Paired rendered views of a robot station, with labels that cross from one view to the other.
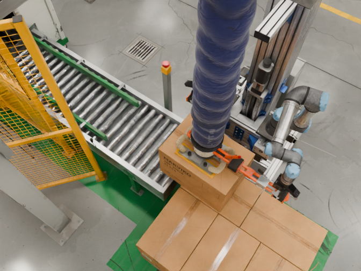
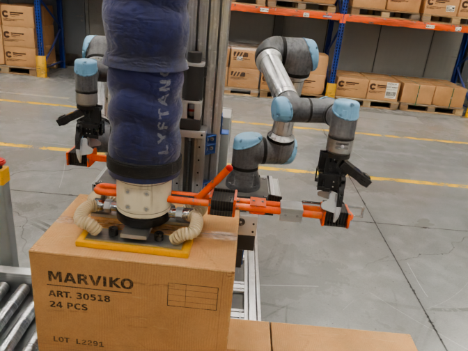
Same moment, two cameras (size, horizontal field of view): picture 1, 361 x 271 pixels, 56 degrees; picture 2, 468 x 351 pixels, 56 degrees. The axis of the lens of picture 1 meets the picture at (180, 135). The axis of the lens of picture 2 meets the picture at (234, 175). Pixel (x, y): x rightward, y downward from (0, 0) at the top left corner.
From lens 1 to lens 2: 1.54 m
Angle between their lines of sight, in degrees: 46
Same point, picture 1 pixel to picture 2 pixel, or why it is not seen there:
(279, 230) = not seen: outside the picture
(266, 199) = (285, 333)
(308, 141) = (271, 283)
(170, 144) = (57, 238)
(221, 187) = (216, 262)
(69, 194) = not seen: outside the picture
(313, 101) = (299, 46)
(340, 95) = (271, 225)
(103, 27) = not seen: outside the picture
